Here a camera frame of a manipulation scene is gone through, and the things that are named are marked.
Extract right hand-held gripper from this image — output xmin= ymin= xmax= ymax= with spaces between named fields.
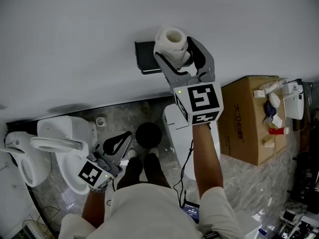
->
xmin=154 ymin=36 xmax=224 ymax=126

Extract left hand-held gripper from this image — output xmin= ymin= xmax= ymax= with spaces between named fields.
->
xmin=78 ymin=130 xmax=133 ymax=189

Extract white toilet paper roll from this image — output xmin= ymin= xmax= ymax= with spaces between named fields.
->
xmin=153 ymin=26 xmax=191 ymax=68

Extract person's left forearm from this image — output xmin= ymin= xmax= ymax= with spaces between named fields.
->
xmin=81 ymin=189 xmax=107 ymax=229

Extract person's right forearm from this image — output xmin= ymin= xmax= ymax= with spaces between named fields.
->
xmin=193 ymin=123 xmax=224 ymax=200

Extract white toilet with raised lid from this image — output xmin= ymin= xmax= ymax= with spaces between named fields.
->
xmin=30 ymin=115 xmax=98 ymax=196

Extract white toilet with closed lid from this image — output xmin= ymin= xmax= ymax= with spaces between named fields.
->
xmin=162 ymin=103 xmax=221 ymax=181

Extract white egg-shaped toilet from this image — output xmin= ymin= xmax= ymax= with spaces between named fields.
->
xmin=0 ymin=130 xmax=50 ymax=188

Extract white appliance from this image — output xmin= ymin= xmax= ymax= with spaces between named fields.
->
xmin=281 ymin=79 xmax=305 ymax=120

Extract black waste bin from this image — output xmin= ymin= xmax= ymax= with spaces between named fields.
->
xmin=135 ymin=122 xmax=163 ymax=149

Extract person's dark trousers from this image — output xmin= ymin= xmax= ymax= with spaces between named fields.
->
xmin=116 ymin=153 xmax=171 ymax=190

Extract silver wristwatch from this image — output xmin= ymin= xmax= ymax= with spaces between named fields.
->
xmin=88 ymin=185 xmax=108 ymax=193

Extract person's white shirt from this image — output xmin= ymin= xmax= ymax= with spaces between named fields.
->
xmin=58 ymin=183 xmax=246 ymax=239

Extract brown cardboard box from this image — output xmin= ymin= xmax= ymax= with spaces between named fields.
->
xmin=218 ymin=75 xmax=289 ymax=166

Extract dark purple pouch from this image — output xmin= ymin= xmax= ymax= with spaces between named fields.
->
xmin=264 ymin=100 xmax=277 ymax=117

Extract white oval pouch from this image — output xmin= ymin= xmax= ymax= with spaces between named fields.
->
xmin=268 ymin=91 xmax=281 ymax=109

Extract dark phone with lit screen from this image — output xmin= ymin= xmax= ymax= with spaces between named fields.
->
xmin=181 ymin=200 xmax=201 ymax=225

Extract white angular packet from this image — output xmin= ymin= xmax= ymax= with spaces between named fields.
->
xmin=271 ymin=115 xmax=283 ymax=128

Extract red bottle with white cap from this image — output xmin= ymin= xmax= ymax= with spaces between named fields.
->
xmin=269 ymin=127 xmax=290 ymax=136

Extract white cabinet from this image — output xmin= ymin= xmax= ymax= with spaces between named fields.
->
xmin=235 ymin=209 xmax=264 ymax=239

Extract cluttered dark equipment rack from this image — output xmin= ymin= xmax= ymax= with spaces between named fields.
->
xmin=279 ymin=81 xmax=319 ymax=239

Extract black wall shelf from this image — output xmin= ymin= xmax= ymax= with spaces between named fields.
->
xmin=134 ymin=36 xmax=194 ymax=75

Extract black cable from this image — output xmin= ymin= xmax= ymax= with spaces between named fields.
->
xmin=173 ymin=139 xmax=195 ymax=208

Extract wire basket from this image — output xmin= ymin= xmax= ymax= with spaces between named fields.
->
xmin=21 ymin=219 xmax=44 ymax=239

